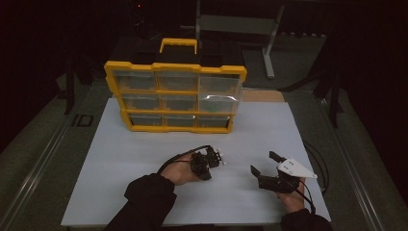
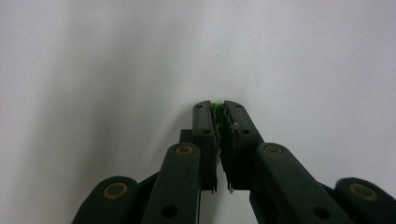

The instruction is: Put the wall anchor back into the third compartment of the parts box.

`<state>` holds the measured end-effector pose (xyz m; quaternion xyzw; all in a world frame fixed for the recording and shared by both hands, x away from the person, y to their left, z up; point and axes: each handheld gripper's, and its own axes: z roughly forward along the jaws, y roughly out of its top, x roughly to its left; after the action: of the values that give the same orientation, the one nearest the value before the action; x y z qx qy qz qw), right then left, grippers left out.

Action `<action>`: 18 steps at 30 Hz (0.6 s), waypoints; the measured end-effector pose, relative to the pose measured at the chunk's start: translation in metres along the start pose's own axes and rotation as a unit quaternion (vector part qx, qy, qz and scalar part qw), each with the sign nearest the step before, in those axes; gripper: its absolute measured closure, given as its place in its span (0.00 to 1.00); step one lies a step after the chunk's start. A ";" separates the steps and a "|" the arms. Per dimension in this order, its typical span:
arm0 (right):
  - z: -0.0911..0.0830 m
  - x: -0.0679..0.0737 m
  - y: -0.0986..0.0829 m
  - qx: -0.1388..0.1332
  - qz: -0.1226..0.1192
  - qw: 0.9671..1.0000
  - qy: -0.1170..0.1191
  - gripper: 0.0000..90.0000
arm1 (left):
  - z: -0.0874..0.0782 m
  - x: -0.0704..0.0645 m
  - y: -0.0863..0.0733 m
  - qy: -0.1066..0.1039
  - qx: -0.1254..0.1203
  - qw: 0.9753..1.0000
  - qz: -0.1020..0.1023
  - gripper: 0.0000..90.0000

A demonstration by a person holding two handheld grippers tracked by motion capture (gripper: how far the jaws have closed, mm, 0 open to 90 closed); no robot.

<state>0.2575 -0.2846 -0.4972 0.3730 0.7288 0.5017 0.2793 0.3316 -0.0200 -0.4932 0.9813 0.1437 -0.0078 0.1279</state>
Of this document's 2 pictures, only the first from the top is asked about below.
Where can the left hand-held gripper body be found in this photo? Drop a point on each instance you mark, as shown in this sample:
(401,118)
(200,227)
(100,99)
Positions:
(205,162)

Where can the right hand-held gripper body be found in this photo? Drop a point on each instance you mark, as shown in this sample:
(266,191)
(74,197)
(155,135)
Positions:
(293,168)

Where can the yellow drawer organizer cabinet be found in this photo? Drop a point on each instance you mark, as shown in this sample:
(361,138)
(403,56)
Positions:
(176,129)

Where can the clear plastic drawer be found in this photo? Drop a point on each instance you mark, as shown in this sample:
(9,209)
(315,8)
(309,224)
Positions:
(221,86)

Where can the person's left hand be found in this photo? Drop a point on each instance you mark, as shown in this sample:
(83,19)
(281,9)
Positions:
(179,171)

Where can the person's right hand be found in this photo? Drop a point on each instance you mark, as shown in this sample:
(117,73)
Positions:
(293,200)

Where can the white table cover sheet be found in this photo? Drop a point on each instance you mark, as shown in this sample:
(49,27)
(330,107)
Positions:
(128,150)

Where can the black stand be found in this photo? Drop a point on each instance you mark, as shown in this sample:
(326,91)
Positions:
(335,102)
(69,89)

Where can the grid of clear drawers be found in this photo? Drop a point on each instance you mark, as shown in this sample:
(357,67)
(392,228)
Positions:
(138,82)

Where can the power strip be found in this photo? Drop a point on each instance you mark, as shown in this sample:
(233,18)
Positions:
(301,34)

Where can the grey metal stand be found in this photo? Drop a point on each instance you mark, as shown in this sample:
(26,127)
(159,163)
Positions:
(237,25)

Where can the aluminium rail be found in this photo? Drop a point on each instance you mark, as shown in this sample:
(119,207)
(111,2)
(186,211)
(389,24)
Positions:
(354,179)
(35,173)

